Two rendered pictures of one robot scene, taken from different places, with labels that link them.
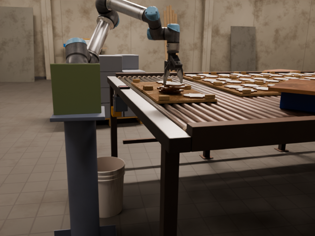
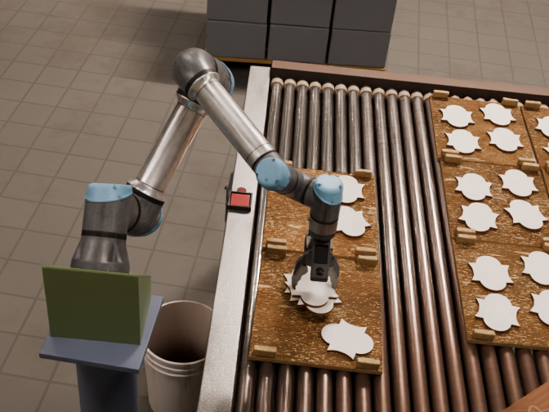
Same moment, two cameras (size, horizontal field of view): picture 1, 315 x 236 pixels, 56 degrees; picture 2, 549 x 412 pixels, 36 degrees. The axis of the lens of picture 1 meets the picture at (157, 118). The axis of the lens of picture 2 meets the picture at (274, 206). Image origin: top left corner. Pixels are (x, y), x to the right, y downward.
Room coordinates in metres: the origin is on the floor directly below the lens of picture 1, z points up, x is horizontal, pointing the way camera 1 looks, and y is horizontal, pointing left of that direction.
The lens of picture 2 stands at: (0.20, -0.38, 2.61)
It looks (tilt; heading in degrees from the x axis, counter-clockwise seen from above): 40 degrees down; 15
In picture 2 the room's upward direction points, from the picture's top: 6 degrees clockwise
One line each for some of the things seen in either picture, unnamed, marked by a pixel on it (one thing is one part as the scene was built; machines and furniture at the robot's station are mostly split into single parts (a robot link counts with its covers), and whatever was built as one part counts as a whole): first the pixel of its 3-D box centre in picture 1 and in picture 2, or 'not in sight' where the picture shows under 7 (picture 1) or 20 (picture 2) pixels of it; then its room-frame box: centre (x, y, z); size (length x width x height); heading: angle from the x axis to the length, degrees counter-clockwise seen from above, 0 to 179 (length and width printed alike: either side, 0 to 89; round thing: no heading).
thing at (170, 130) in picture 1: (129, 96); (236, 247); (1.99, 0.19, 0.88); 2.08 x 0.09 x 0.06; 15
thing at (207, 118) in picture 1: (160, 93); (309, 250); (2.05, -0.02, 0.90); 1.95 x 0.05 x 0.05; 15
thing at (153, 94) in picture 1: (176, 95); (318, 308); (1.80, -0.12, 0.93); 0.41 x 0.35 x 0.02; 14
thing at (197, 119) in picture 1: (153, 93); (292, 248); (2.04, 0.03, 0.90); 1.95 x 0.05 x 0.05; 15
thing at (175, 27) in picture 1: (172, 33); (325, 198); (1.83, -0.08, 1.30); 0.09 x 0.08 x 0.11; 76
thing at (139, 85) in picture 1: (158, 86); (321, 211); (2.21, -0.01, 0.93); 0.41 x 0.35 x 0.02; 15
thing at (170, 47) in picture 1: (172, 47); (322, 221); (1.83, -0.08, 1.22); 0.08 x 0.08 x 0.05
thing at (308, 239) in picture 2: (172, 60); (319, 243); (1.84, -0.08, 1.14); 0.09 x 0.08 x 0.12; 19
